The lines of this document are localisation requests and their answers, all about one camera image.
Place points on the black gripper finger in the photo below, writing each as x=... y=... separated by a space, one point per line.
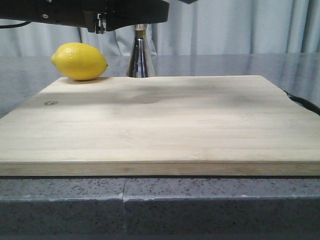
x=188 y=1
x=123 y=13

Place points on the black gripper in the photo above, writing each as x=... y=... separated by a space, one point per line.
x=89 y=14

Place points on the steel double jigger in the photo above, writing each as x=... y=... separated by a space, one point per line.
x=140 y=62

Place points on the grey curtain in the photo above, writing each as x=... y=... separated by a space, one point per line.
x=205 y=27

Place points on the yellow lemon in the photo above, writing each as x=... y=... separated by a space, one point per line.
x=79 y=61

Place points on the wooden cutting board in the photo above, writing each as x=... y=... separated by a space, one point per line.
x=189 y=125

